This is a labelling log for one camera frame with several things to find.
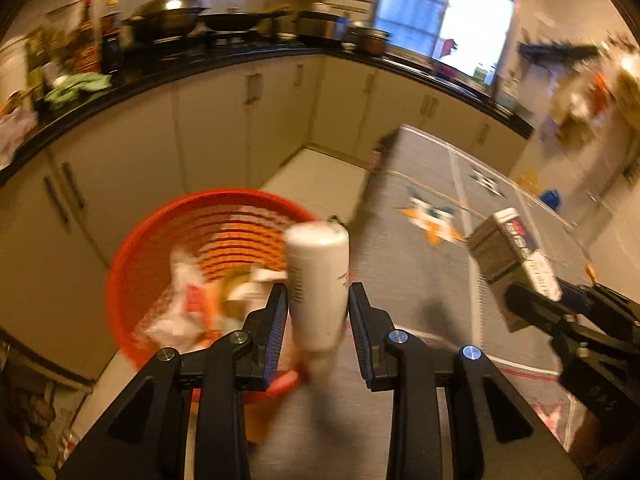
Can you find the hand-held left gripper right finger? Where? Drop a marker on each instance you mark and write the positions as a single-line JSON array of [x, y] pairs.
[[365, 340]]

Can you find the detergent bottle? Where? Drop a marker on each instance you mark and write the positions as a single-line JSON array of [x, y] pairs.
[[483, 74]]

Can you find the black wok pan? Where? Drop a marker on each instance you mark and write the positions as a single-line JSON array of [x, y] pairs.
[[235, 20]]

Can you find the beige kitchen base cabinets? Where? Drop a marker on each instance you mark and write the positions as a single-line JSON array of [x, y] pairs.
[[210, 120]]

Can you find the white red-label packet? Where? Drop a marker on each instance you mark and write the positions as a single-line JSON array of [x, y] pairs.
[[185, 300]]

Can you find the steel rice cooker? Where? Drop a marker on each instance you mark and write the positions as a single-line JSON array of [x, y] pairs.
[[320, 25]]

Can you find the black wall shelf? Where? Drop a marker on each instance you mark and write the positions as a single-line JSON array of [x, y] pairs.
[[555, 52]]

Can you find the red cloth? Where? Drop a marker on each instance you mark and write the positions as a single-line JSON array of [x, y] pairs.
[[445, 49]]

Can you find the yellow plastic item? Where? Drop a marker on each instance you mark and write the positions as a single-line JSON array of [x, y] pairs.
[[530, 182]]

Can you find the kitchen window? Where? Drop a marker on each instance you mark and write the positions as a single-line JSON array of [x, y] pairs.
[[450, 10]]

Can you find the hanging plastic bags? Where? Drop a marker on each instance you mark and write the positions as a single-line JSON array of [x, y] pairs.
[[590, 100]]

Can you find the green cloth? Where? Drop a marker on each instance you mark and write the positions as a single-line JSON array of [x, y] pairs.
[[75, 90]]

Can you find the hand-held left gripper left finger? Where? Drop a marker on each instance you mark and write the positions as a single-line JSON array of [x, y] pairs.
[[275, 330]]

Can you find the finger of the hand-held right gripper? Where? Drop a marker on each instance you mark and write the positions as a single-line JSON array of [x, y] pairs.
[[540, 315], [607, 307]]

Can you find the dark sauce bottle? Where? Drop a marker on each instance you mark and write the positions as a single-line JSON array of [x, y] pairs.
[[111, 40]]

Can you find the white plastic bottle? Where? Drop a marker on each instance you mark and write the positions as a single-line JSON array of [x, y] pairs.
[[317, 280]]

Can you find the stacked metal pots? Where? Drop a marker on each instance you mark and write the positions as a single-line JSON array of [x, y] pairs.
[[372, 40]]

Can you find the white cloth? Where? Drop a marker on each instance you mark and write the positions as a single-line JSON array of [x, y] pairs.
[[15, 132]]

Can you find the red label sauce bottle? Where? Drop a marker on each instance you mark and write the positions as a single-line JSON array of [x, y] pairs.
[[87, 35]]

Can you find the lidded metal wok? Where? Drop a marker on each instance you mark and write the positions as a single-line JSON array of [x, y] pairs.
[[165, 12]]

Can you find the red plastic mesh basket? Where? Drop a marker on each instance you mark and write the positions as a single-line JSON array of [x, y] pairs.
[[150, 240]]

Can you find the grey printed tablecloth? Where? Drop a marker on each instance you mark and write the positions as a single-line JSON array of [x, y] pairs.
[[400, 270]]

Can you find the dark blue white carton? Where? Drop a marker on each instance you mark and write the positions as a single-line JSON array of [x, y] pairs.
[[505, 260]]

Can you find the blue plastic item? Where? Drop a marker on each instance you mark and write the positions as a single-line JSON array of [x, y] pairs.
[[551, 200]]

